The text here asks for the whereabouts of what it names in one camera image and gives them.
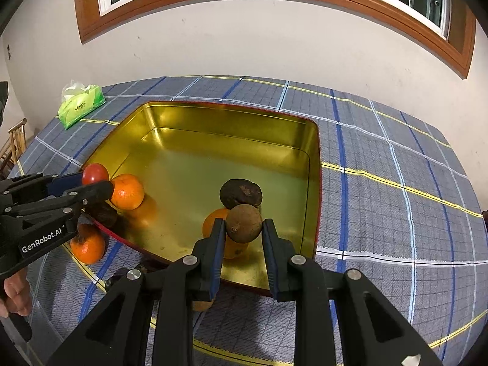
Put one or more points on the green tissue pack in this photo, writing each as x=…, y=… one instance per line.
x=82, y=106

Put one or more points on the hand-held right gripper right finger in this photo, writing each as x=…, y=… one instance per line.
x=268, y=263

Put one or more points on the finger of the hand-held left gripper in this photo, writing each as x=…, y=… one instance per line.
x=91, y=192
x=64, y=183

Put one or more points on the brown longan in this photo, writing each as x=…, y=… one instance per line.
x=244, y=223

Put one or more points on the blue plaid tablecloth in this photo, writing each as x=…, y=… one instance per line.
x=381, y=198

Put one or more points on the bamboo chair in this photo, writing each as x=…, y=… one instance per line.
x=13, y=141

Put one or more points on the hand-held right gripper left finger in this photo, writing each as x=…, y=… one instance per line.
x=218, y=259

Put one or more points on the red tomato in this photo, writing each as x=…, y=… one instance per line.
x=93, y=172

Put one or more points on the wrinkled dark passion fruit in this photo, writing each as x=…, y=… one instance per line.
x=241, y=192
x=105, y=216

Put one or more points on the person's left hand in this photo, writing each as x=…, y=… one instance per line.
x=17, y=293

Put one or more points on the orange mandarin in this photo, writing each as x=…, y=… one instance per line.
x=127, y=191
x=211, y=225
x=88, y=244

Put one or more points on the red and gold tin box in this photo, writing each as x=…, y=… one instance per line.
x=213, y=152

